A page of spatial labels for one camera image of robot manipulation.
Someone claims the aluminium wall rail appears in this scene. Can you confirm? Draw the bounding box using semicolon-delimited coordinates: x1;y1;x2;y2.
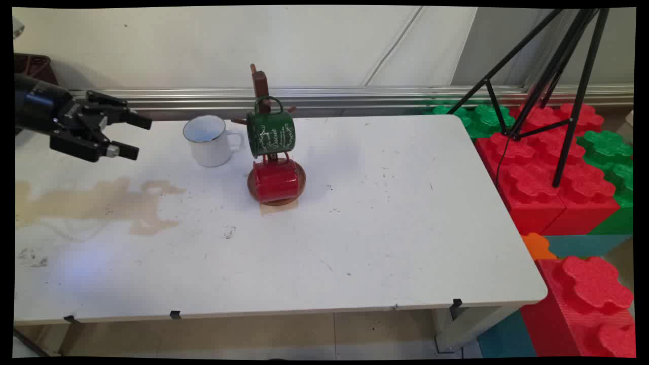
68;84;635;120

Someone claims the white enamel mug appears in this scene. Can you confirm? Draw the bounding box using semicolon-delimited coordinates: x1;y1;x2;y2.
183;115;245;168

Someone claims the white wall cable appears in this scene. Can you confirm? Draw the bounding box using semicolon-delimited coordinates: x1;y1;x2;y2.
362;6;425;87

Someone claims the black tripod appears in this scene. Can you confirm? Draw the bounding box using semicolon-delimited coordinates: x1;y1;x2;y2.
446;7;611;189

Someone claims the white table leg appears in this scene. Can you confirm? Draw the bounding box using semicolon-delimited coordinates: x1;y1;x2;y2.
435;304;521;354

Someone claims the thin black cable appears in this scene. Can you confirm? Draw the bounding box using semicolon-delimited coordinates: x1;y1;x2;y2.
494;134;511;186

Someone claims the wooden mug tree stand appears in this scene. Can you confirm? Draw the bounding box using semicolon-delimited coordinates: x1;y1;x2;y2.
231;63;307;207

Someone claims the red enamel mug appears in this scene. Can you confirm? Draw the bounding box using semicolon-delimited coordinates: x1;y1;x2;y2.
252;152;301;205

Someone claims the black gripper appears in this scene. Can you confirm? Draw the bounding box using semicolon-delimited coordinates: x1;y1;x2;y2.
14;74;153;163

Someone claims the green foam block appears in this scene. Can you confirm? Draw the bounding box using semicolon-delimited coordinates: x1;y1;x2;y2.
423;99;516;139
576;130;635;235

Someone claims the dark brown plastic crate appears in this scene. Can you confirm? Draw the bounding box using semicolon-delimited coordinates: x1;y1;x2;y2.
14;53;52;85

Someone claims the orange foam block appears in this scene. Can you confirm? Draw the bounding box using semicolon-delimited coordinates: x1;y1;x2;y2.
521;232;558;261

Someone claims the green enamel mug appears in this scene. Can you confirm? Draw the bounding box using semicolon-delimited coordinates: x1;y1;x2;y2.
246;95;297;159

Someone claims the teal foam mat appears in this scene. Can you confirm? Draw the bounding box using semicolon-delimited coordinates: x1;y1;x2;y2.
545;234;635;260
477;308;538;358

